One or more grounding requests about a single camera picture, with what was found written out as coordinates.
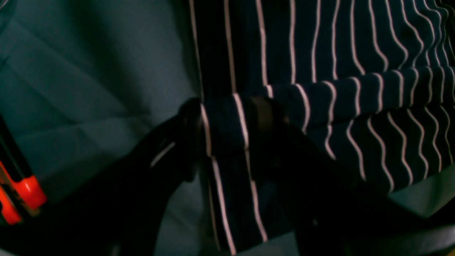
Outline orange black utility knife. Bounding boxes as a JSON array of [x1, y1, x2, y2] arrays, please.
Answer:
[[0, 119, 48, 226]]

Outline teal table cloth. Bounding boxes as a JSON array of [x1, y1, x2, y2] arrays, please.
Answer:
[[1, 0, 454, 256]]

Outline navy white striped t-shirt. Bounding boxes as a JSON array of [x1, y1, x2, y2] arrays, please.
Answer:
[[188, 0, 454, 255]]

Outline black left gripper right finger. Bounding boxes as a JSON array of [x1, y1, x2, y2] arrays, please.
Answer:
[[249, 97, 454, 256]]

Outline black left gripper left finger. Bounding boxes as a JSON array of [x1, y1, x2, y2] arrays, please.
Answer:
[[1, 98, 204, 256]]

